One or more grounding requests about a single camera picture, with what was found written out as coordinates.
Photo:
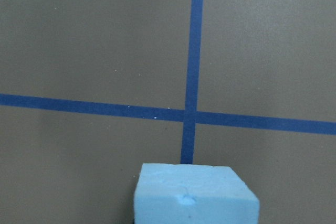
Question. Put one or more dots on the light blue foam block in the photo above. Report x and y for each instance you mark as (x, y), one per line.
(184, 193)

